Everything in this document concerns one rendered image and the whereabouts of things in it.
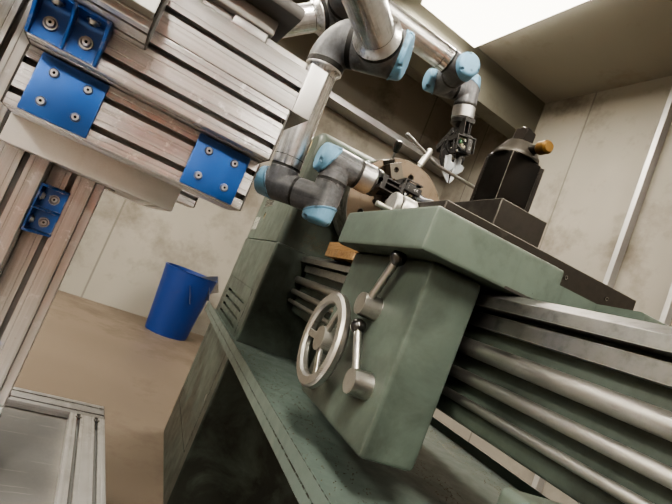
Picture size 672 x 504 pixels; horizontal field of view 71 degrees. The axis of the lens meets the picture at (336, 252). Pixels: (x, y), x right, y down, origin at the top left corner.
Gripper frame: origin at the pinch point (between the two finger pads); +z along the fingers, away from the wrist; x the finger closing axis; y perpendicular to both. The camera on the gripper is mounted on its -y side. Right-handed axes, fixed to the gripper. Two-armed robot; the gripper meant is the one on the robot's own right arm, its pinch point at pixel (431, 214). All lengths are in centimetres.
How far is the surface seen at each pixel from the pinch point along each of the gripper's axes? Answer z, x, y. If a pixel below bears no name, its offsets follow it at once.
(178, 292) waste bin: -33, -72, -268
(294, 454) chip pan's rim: -33, -53, 50
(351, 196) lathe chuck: -17.6, -1.8, -15.7
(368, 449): -28, -46, 59
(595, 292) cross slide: 7, -13, 51
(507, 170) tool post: -14.2, 0.4, 45.7
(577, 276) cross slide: 2, -12, 51
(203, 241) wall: -26, -29, -324
